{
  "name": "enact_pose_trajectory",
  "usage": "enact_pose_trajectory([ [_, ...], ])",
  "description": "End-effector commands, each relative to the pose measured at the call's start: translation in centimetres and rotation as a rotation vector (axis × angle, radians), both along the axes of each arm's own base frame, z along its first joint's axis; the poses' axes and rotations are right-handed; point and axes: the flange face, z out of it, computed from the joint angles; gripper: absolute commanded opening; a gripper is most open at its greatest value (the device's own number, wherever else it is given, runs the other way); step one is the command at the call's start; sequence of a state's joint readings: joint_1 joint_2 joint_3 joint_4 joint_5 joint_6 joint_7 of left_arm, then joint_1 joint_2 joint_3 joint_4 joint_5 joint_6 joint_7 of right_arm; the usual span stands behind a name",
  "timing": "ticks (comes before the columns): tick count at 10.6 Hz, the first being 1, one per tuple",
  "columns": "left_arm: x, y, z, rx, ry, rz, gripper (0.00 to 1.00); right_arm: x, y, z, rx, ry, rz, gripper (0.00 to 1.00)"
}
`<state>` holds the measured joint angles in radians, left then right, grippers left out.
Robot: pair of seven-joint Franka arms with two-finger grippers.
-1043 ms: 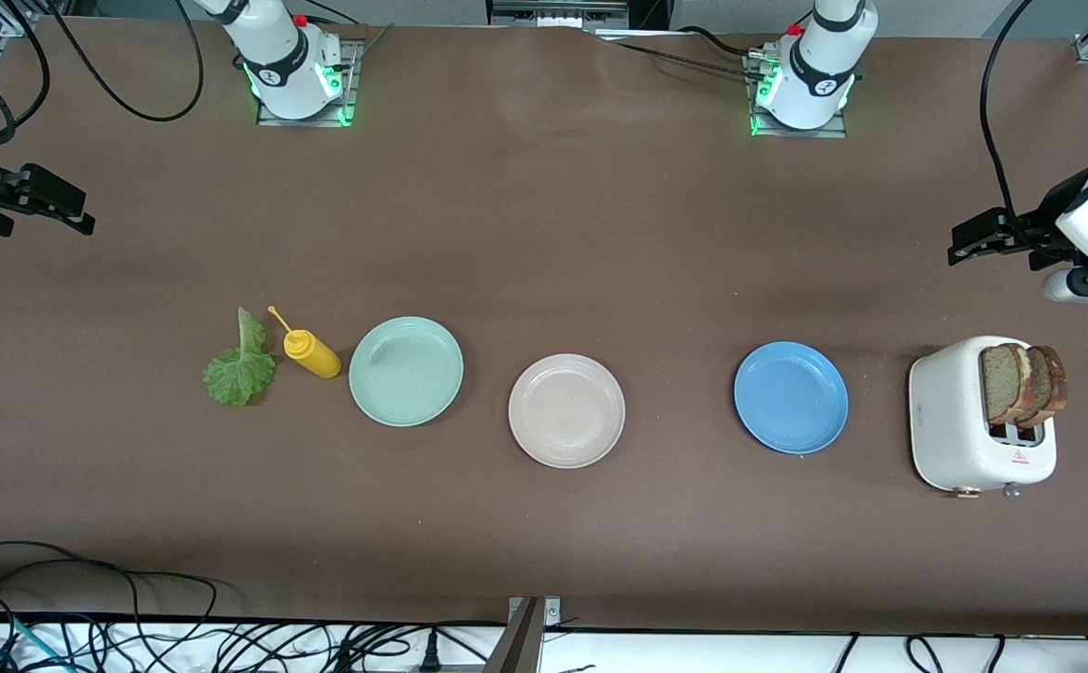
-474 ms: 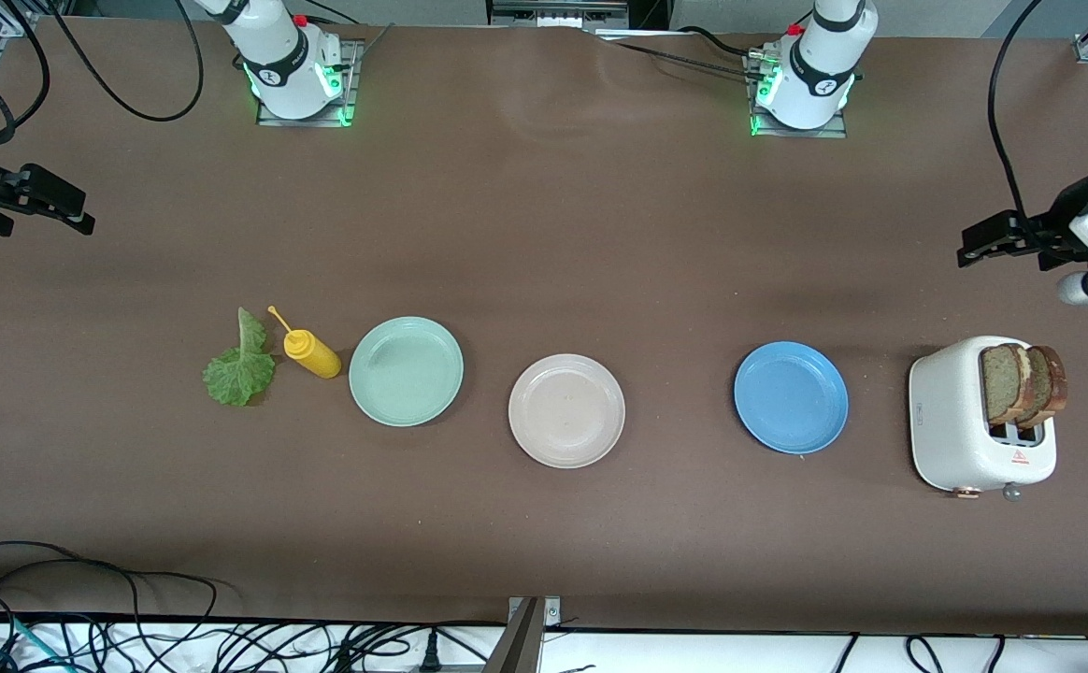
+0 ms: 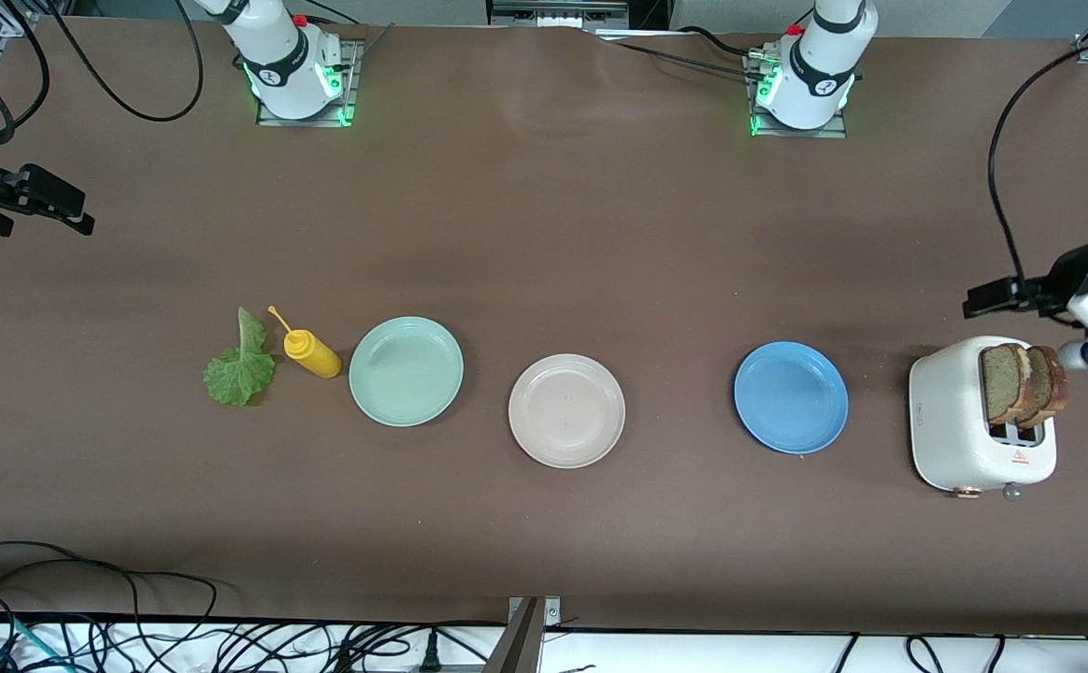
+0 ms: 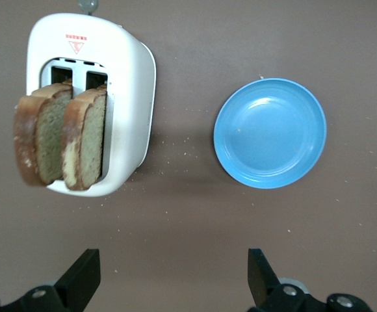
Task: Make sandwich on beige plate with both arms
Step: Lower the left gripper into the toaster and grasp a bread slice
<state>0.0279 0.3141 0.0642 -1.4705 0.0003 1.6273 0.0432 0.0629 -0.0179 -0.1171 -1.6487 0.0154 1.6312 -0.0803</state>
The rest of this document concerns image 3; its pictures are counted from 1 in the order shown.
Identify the blue plate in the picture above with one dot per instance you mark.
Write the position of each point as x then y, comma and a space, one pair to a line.
792, 397

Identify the beige plate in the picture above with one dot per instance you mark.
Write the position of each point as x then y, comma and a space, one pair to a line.
566, 411

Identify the pale green plate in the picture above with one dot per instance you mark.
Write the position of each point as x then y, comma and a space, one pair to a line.
406, 372

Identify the grey metal bracket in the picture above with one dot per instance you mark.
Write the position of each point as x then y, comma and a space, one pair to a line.
521, 645

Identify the yellow mustard squeeze bottle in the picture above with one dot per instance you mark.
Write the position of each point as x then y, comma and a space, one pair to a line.
315, 357

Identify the green lettuce leaf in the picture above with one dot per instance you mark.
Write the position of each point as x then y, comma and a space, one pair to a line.
240, 374

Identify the black power plug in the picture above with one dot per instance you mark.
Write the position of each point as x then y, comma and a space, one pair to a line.
430, 650

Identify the white two-slot toaster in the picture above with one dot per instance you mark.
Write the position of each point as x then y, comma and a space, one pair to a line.
951, 421

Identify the white shelf board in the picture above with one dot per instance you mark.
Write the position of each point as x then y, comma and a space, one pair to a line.
694, 654

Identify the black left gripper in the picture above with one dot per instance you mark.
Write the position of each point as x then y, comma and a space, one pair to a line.
1055, 279

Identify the brown bread slice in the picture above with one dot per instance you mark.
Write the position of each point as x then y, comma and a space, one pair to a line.
1000, 379
1053, 379

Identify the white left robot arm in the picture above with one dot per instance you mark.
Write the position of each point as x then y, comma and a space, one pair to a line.
815, 65

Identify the aluminium frame profile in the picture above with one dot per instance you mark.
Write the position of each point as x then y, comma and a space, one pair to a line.
553, 14

